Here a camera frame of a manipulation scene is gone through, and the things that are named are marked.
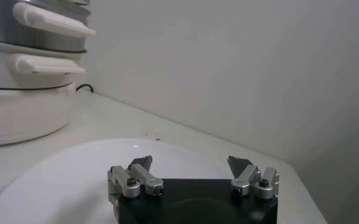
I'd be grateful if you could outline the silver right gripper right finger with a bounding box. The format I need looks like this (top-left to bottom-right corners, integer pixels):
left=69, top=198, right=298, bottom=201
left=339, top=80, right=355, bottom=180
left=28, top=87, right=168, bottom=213
left=227, top=155, right=281, bottom=200

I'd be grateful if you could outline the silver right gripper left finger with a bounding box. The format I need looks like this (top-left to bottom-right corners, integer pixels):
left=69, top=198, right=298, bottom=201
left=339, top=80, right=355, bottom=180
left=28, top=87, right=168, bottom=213
left=107, top=155, right=165, bottom=201

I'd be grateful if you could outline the stainless steel steamer basket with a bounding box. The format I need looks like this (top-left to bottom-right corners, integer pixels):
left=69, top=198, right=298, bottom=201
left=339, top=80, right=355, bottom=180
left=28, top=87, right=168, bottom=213
left=0, top=0, right=97, bottom=54

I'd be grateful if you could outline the white round plate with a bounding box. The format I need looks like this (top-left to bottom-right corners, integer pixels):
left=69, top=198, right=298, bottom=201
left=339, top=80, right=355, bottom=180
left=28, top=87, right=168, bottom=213
left=0, top=138, right=240, bottom=224

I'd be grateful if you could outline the white electric cooker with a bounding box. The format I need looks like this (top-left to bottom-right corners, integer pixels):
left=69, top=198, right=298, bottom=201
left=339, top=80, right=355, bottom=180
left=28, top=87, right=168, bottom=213
left=0, top=39, right=87, bottom=148

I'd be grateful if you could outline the black cooker power cord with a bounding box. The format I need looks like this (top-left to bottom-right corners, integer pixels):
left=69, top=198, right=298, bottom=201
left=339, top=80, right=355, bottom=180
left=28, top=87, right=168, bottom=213
left=75, top=83, right=94, bottom=93

